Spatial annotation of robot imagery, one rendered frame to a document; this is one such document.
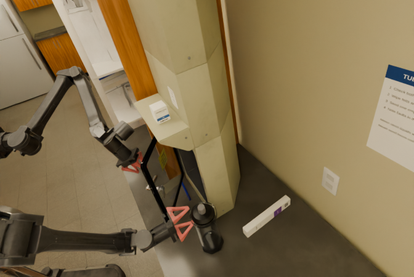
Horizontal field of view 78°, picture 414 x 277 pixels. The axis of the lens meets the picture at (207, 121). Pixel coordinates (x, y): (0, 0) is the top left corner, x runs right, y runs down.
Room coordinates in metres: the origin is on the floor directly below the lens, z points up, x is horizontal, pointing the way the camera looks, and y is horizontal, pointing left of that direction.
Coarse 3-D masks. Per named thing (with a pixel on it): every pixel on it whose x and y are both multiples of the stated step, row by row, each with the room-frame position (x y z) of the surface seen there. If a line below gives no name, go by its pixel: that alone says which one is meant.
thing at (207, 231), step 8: (192, 208) 0.63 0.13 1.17; (200, 224) 0.55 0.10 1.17; (208, 224) 0.55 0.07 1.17; (216, 224) 0.58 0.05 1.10; (200, 232) 0.56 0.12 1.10; (208, 232) 0.55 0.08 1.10; (216, 232) 0.57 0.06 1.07; (200, 240) 0.57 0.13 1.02; (208, 240) 0.55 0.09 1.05; (216, 240) 0.56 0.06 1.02; (208, 248) 0.55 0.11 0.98
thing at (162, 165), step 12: (156, 144) 0.84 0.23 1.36; (144, 156) 0.74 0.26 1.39; (156, 156) 0.81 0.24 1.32; (168, 156) 0.89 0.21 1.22; (156, 168) 0.78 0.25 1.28; (168, 168) 0.86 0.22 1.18; (156, 180) 0.74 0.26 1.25; (168, 180) 0.82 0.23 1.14; (180, 180) 0.92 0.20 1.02; (168, 192) 0.79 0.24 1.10; (168, 204) 0.75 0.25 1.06
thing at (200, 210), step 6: (198, 204) 0.63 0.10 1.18; (204, 204) 0.62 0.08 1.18; (198, 210) 0.59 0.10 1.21; (204, 210) 0.59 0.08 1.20; (210, 210) 0.59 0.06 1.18; (192, 216) 0.59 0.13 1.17; (198, 216) 0.58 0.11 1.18; (204, 216) 0.57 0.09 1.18; (210, 216) 0.57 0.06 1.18; (198, 222) 0.56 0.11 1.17; (204, 222) 0.55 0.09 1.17
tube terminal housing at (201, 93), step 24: (216, 48) 0.85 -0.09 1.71; (168, 72) 0.76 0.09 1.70; (192, 72) 0.72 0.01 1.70; (216, 72) 0.81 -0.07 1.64; (168, 96) 0.85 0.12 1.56; (192, 96) 0.72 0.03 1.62; (216, 96) 0.77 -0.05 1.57; (192, 120) 0.71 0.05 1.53; (216, 120) 0.74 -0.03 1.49; (216, 144) 0.74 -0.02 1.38; (216, 168) 0.73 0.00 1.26; (216, 192) 0.72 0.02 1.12
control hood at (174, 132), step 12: (156, 96) 0.97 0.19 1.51; (144, 108) 0.89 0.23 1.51; (168, 108) 0.85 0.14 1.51; (144, 120) 0.81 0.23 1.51; (168, 120) 0.77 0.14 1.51; (180, 120) 0.76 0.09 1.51; (156, 132) 0.71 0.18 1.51; (168, 132) 0.70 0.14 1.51; (180, 132) 0.69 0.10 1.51; (168, 144) 0.67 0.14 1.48; (180, 144) 0.68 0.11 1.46; (192, 144) 0.70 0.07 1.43
